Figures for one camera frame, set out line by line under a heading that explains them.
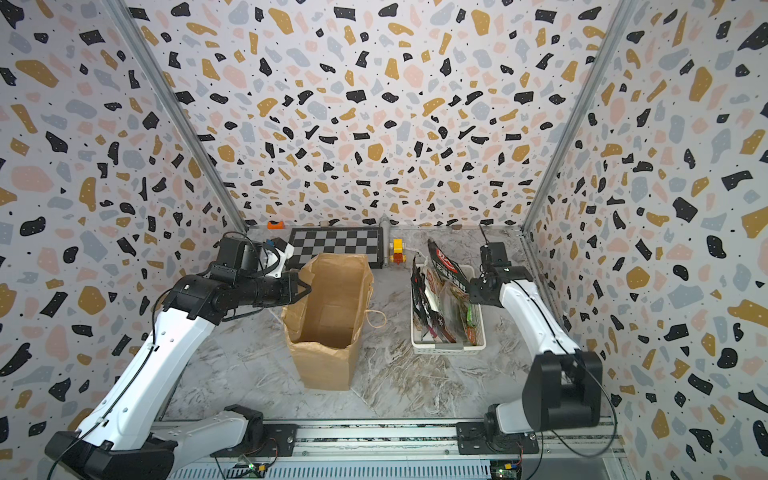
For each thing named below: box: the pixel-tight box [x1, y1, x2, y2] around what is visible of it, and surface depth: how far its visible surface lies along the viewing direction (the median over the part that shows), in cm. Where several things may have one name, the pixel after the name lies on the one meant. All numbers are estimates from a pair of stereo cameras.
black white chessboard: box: [287, 227, 384, 269], surface depth 116 cm
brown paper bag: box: [281, 253, 375, 391], surface depth 73 cm
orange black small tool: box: [267, 220, 285, 230], surface depth 127 cm
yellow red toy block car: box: [389, 238, 407, 265], surface depth 112 cm
